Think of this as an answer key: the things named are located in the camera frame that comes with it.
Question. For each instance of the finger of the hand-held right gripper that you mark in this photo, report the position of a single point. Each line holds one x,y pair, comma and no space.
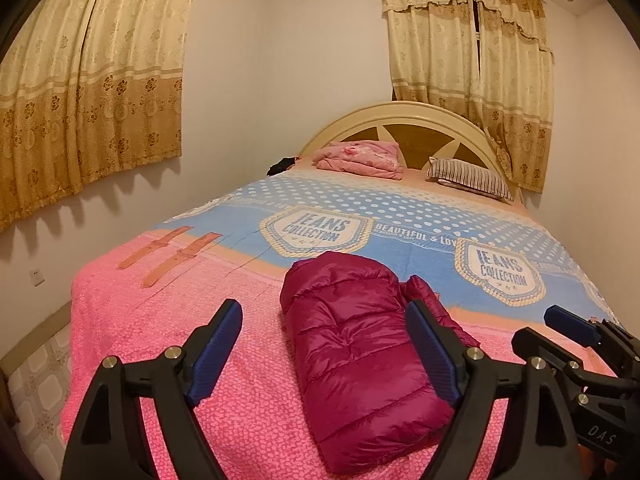
542,345
570,321

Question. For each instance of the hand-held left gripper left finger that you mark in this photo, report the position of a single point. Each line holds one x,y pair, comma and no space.
215,355

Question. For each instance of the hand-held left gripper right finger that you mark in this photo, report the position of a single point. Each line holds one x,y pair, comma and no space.
430,350

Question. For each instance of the magenta puffer jacket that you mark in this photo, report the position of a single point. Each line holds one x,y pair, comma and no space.
345,350

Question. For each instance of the pink and blue printed bedspread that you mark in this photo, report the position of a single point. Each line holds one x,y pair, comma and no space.
425,205

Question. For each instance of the striped pillow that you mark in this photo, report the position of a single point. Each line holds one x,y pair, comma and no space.
470,177

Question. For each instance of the dark cloth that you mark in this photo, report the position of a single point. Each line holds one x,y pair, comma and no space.
281,166

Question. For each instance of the pink folded quilt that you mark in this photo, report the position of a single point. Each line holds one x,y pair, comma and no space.
360,157

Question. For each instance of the cream wooden bed headboard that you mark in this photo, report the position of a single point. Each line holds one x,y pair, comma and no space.
400,110

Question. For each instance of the cream and gold floral curtain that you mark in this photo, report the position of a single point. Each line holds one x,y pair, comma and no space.
90,85
430,50

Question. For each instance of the white wall socket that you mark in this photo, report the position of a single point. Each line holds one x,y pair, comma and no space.
36,276

